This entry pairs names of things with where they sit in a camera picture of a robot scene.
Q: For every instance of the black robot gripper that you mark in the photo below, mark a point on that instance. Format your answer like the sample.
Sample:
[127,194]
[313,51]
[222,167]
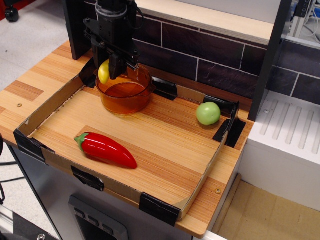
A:
[111,35]

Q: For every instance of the yellow plastic banana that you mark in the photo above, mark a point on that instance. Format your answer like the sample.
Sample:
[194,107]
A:
[104,72]

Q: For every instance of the orange transparent plastic pot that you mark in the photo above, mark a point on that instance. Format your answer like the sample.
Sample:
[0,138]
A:
[128,93]

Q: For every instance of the cardboard fence with black tape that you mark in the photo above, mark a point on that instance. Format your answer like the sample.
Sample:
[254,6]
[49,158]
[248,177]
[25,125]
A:
[175,154]

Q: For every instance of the red plastic chili pepper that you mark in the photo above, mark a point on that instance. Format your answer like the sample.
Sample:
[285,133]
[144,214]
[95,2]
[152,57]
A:
[103,147]

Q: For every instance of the black caster wheel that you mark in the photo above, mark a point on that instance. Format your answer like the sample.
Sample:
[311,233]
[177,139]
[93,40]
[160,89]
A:
[11,14]

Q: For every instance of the green plastic apple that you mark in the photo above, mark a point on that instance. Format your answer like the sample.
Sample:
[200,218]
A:
[208,113]

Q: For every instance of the grey oven control panel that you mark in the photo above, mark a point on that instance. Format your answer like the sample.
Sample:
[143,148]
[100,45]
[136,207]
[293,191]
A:
[94,224]

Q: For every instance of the brass screw right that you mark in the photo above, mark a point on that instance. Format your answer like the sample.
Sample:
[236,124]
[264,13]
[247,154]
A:
[218,191]

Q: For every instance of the white dish drainer sink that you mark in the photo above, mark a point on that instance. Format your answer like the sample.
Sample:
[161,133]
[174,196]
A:
[282,152]

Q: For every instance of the dark grey left post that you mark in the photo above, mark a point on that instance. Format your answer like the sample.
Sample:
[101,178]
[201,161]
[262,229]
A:
[75,12]

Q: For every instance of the dark grey post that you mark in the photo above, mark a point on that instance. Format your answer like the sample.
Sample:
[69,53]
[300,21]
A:
[269,59]
[75,12]

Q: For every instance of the dark grey right post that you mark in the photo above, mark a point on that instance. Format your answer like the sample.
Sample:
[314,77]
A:
[269,59]

